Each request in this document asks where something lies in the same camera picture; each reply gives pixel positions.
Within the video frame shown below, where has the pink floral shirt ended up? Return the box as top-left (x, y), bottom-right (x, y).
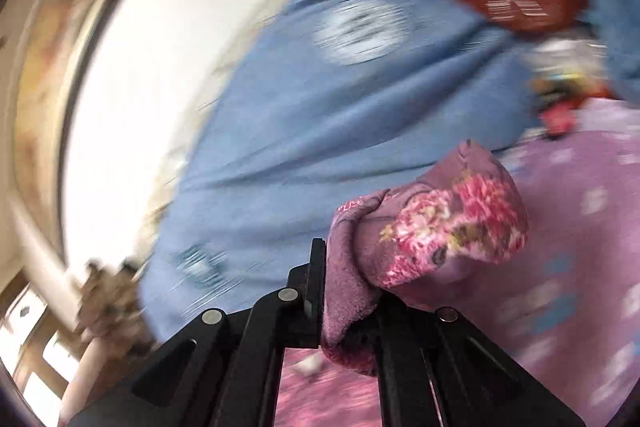
top-left (274, 137), bottom-right (531, 427)

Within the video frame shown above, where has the brown camouflage ruffled garment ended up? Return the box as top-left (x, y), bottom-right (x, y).
top-left (58, 261), bottom-right (157, 426)

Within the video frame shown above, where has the purple floral bed sheet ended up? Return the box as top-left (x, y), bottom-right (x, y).
top-left (489, 95), bottom-right (640, 427)

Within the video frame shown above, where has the blue plaid quilt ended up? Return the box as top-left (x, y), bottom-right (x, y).
top-left (140, 0), bottom-right (639, 340)

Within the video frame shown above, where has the framed wall picture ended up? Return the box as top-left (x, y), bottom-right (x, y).
top-left (1, 0), bottom-right (122, 260)

